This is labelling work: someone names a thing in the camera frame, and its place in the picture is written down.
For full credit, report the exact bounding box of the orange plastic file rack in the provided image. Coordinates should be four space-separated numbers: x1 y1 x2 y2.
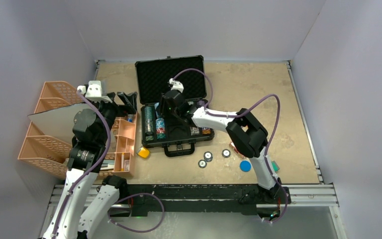
18 81 96 179

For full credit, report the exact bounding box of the orange plastic desk organizer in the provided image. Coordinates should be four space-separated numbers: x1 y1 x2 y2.
105 114 137 178

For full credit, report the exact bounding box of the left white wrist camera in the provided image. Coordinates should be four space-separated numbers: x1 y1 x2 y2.
77 81 111 102

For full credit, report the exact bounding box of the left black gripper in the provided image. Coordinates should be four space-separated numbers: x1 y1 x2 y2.
92 91 136 144

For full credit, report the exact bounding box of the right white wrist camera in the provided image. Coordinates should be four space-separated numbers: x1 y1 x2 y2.
168 78 184 93

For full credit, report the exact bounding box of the black poker set case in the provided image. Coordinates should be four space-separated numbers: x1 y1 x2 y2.
135 55 214 157

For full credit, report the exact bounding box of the grey flat board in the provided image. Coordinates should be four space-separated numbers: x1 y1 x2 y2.
28 103 91 145

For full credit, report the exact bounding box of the dark green chip stack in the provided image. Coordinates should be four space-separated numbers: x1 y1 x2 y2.
144 106 154 141

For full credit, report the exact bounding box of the green dealer block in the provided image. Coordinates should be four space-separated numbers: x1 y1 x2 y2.
272 161 280 172

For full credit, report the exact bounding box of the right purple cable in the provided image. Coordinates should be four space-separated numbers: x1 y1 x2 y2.
173 68 292 225

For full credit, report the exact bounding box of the red playing card deck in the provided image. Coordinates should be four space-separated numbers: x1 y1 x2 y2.
229 142 239 154

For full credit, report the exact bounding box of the yellow orange block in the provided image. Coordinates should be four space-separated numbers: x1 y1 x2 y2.
136 147 150 159

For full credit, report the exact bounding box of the black white chip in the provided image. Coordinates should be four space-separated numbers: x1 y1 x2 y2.
222 149 231 158
198 160 207 168
203 151 213 162

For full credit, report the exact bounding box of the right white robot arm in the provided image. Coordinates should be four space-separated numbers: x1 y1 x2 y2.
158 90 290 203

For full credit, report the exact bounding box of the black base frame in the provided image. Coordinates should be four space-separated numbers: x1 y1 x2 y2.
118 184 291 219

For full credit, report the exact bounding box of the light blue chip stack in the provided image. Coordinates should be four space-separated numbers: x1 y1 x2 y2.
154 102 160 118
155 118 166 139

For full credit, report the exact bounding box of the purple cable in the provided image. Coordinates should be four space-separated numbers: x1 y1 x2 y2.
41 89 165 239
173 68 292 225

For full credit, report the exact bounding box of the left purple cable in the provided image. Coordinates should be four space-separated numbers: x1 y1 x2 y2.
41 89 165 239

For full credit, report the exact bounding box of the red white chip stack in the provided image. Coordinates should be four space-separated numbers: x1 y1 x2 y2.
190 127 200 136

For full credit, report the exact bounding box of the blue round button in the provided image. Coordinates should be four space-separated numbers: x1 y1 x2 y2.
239 160 252 172

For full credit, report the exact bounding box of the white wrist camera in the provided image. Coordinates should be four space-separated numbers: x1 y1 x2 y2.
168 78 184 93
77 81 111 102

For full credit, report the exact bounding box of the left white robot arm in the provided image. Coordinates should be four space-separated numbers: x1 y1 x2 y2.
42 92 136 239

